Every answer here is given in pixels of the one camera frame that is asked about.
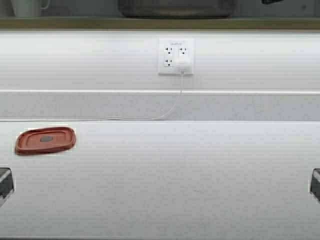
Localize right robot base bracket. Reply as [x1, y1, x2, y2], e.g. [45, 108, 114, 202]
[309, 168, 320, 202]

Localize red plastic container lid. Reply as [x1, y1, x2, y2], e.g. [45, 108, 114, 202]
[14, 126, 76, 156]

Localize white power adapter plug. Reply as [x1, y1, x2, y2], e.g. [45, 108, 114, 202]
[175, 55, 193, 75]

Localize dark grey cooking pot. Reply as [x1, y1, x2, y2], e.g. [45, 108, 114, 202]
[117, 0, 237, 19]

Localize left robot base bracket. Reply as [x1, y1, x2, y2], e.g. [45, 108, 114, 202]
[0, 167, 15, 207]

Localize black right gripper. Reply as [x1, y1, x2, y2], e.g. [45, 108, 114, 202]
[261, 0, 283, 5]

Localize white charging cable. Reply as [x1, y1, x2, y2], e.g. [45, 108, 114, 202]
[0, 72, 186, 123]

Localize white wall outlet plate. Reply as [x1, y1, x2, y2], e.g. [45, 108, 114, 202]
[158, 38, 195, 76]

